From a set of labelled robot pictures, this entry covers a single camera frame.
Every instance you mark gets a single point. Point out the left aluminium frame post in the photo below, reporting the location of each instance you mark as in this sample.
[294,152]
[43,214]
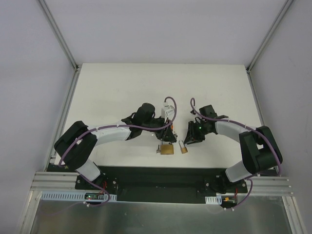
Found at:
[58,34]

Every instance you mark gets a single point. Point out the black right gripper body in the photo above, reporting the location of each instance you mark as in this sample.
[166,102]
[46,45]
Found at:
[193,133]

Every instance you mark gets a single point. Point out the rear aluminium frame rail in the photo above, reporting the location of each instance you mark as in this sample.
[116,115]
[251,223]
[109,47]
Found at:
[272,186]

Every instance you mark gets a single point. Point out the right white cable duct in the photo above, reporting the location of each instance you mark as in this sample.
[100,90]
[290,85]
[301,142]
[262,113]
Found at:
[213,200]

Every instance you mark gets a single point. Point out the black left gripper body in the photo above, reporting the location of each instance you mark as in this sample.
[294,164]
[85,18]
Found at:
[167,133]

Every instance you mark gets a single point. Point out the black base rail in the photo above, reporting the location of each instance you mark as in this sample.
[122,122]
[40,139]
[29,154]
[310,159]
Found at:
[163,185]

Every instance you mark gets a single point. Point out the large brass padlock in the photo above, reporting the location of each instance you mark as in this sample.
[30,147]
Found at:
[166,148]

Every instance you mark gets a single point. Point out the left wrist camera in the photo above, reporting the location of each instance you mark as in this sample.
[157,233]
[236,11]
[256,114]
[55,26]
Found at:
[167,111]

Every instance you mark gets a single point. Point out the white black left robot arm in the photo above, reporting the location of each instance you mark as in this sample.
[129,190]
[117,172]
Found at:
[76,145]

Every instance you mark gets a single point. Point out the white cable duct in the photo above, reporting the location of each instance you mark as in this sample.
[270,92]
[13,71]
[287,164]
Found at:
[213,200]
[77,196]

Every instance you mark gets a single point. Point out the aluminium frame post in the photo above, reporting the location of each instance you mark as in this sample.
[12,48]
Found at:
[270,33]
[58,34]

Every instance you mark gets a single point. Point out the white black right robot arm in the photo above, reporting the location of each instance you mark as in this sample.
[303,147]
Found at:
[258,147]

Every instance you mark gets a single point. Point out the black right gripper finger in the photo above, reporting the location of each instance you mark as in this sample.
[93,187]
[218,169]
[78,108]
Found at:
[196,137]
[189,138]

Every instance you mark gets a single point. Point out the right aluminium frame post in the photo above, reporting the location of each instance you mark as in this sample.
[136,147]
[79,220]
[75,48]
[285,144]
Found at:
[270,33]

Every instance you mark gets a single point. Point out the left white cable duct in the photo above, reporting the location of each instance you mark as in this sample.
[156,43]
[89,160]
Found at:
[77,196]

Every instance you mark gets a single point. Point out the small brass padlock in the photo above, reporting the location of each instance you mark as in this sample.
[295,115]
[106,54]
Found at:
[183,147]

